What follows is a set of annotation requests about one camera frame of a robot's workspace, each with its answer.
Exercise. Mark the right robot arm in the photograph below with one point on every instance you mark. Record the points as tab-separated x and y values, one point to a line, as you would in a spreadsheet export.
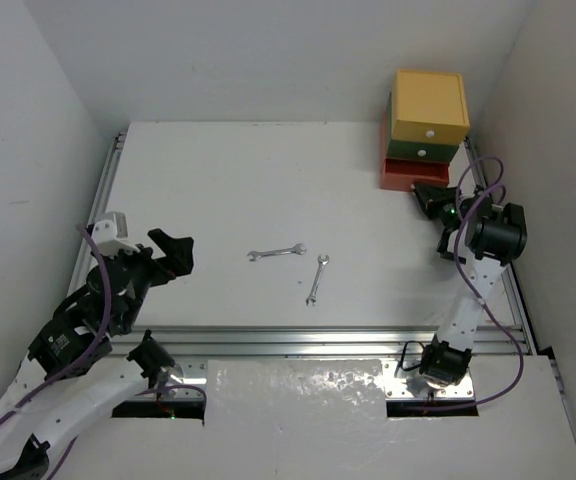
482	239

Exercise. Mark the green drawer box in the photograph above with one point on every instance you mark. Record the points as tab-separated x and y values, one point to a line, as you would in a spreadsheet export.
418	150

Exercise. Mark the yellow drawer box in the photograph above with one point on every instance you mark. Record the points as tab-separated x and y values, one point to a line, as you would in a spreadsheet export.
429	107

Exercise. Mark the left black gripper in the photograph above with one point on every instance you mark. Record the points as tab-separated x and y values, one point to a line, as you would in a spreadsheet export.
153	261

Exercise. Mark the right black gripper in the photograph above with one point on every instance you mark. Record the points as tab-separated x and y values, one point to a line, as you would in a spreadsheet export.
432	198

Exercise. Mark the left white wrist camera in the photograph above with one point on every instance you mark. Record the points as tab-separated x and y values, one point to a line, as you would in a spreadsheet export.
113	230

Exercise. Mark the white foam sheet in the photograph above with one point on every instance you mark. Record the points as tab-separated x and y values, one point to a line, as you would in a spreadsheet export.
312	391

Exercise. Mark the aluminium front rail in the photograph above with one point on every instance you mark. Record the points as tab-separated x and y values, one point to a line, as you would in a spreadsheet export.
377	357

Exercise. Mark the red drawer box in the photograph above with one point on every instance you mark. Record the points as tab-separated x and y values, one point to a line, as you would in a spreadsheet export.
401	175

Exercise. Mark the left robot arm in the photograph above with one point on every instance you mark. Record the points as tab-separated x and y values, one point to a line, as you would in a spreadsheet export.
38	419

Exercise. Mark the horizontal silver wrench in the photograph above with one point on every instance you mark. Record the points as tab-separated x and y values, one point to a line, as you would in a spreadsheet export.
297	249

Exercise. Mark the diagonal silver wrench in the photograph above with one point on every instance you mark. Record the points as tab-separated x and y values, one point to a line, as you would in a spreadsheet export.
311	299

